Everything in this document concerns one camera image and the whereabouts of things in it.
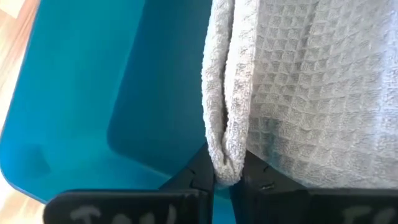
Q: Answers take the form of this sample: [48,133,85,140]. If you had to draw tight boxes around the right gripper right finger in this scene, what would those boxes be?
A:
[229,150,398,224]

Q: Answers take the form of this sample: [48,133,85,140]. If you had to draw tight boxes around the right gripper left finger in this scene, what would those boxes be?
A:
[43,142,216,224]

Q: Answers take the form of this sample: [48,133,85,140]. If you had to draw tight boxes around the grey waffle towel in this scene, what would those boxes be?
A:
[201,0,398,190]

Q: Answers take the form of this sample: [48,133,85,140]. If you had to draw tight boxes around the teal plastic bin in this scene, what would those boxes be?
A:
[0,0,238,224]

